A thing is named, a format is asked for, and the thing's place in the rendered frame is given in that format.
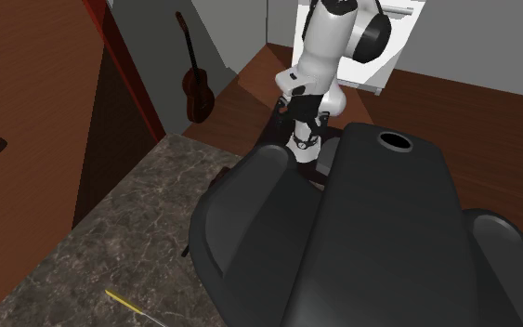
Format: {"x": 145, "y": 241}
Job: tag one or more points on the brown acoustic guitar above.
{"x": 197, "y": 90}

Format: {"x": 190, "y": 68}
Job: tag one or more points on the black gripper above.
{"x": 305, "y": 108}

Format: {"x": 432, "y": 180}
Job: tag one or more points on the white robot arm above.
{"x": 328, "y": 36}

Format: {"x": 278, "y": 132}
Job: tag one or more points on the brown wooden cabinet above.
{"x": 30, "y": 99}

